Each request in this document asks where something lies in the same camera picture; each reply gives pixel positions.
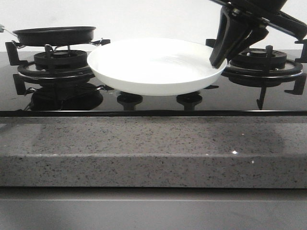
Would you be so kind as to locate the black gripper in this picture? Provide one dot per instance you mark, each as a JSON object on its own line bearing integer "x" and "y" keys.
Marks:
{"x": 235, "y": 35}

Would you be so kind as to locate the white round plate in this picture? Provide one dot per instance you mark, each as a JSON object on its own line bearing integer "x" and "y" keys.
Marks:
{"x": 154, "y": 66}

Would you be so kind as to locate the black frying pan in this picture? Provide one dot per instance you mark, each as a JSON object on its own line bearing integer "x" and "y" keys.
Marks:
{"x": 55, "y": 36}

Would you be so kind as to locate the right black gas burner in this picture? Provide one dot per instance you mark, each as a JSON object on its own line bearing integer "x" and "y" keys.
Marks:
{"x": 264, "y": 68}

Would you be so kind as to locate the black gas burner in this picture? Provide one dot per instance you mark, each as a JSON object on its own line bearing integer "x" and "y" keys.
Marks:
{"x": 62, "y": 73}
{"x": 264, "y": 68}

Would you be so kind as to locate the black glass stove top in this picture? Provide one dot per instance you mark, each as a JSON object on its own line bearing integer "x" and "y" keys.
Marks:
{"x": 226, "y": 97}

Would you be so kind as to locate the left black gas burner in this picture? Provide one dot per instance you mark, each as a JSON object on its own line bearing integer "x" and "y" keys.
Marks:
{"x": 62, "y": 73}

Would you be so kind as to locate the silver wire pan support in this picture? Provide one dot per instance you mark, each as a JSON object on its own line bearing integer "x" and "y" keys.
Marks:
{"x": 54, "y": 46}

